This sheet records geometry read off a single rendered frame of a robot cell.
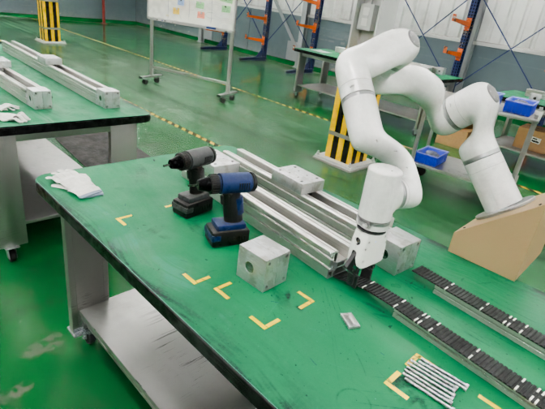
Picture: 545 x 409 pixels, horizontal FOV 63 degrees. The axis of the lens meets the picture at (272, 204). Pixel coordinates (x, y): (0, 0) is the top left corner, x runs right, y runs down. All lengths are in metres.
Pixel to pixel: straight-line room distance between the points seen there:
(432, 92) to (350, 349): 0.83
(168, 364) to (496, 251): 1.17
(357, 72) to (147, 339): 1.24
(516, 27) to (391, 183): 8.05
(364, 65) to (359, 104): 0.12
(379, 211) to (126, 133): 1.89
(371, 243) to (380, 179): 0.17
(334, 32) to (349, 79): 9.66
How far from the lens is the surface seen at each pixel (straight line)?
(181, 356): 1.77
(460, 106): 1.60
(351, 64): 1.22
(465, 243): 1.55
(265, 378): 0.94
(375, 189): 1.08
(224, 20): 6.65
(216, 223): 1.30
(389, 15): 4.49
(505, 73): 9.03
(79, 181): 1.69
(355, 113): 1.16
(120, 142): 2.71
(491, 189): 1.61
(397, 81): 1.45
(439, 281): 1.32
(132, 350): 1.81
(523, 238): 1.49
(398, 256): 1.32
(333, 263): 1.24
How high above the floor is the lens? 1.46
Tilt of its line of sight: 25 degrees down
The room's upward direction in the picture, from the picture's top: 8 degrees clockwise
